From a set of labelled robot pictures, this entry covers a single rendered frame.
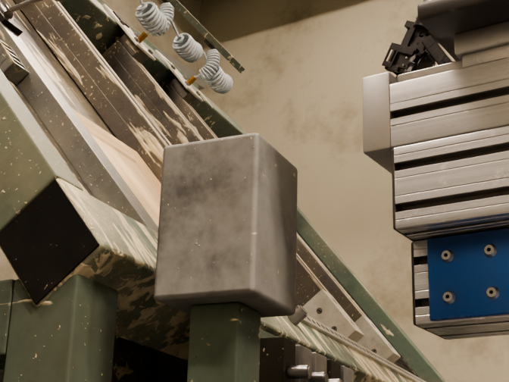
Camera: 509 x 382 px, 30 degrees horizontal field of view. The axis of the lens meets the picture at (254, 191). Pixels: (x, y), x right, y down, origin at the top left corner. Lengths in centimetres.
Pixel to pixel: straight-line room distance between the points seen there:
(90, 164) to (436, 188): 65
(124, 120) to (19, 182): 77
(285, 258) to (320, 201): 410
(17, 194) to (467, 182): 54
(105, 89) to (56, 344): 98
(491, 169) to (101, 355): 49
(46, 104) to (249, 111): 412
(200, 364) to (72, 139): 58
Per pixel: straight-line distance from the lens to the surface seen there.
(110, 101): 197
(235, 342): 101
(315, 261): 246
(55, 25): 214
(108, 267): 112
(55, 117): 153
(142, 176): 175
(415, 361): 313
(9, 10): 172
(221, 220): 101
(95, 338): 112
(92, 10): 257
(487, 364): 459
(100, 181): 143
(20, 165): 119
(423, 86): 102
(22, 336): 112
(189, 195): 104
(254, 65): 574
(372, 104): 104
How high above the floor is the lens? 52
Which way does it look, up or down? 19 degrees up
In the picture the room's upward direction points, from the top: 2 degrees clockwise
